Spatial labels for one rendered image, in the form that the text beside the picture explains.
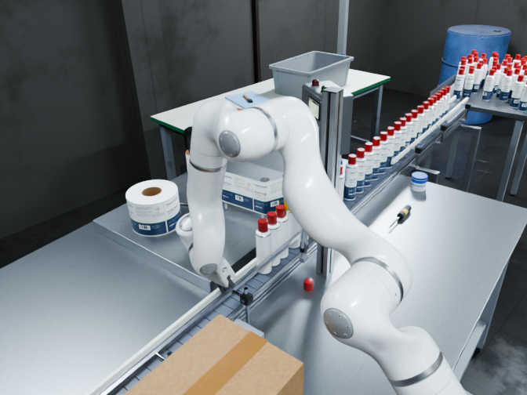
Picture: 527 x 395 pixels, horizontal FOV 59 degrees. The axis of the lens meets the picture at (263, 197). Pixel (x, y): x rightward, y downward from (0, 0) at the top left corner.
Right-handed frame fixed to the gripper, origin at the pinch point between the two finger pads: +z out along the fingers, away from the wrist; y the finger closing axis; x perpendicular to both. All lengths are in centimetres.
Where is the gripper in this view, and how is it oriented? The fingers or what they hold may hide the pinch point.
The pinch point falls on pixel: (224, 287)
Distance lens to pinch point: 146.7
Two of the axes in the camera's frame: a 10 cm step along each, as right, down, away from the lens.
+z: 2.3, 6.8, 7.0
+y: -7.9, -2.9, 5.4
